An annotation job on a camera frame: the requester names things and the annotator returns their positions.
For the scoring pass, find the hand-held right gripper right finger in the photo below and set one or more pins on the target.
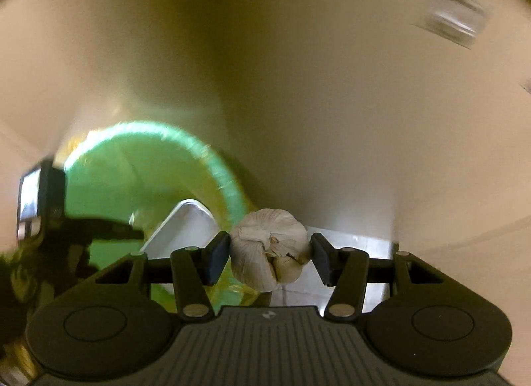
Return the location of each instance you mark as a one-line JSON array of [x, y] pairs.
[[322, 259]]

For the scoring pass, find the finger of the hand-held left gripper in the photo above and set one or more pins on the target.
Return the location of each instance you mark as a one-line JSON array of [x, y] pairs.
[[103, 230]]

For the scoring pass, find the white garlic bulb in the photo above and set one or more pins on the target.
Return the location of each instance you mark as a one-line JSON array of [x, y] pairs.
[[265, 236]]

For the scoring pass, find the grey wall fixture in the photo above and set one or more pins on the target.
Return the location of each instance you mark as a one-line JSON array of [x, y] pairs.
[[454, 10]]

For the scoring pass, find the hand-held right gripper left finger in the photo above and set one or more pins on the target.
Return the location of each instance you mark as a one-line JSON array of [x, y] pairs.
[[215, 259]]

